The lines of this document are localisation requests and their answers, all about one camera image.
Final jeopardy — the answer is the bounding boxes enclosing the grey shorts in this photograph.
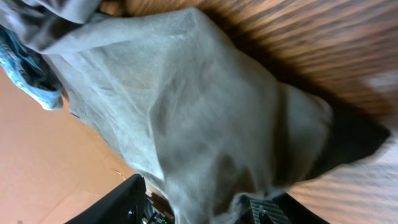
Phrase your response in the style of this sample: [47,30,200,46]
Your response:
[1,1,333,223]

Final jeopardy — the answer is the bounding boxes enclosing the light blue garment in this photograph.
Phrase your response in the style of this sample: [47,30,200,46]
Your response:
[1,27,63,111]

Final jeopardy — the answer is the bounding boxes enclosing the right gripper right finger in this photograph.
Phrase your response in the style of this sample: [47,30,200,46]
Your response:
[242,193,328,224]

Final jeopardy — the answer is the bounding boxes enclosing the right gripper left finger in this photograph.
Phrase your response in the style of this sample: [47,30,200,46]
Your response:
[66,174,146,224]

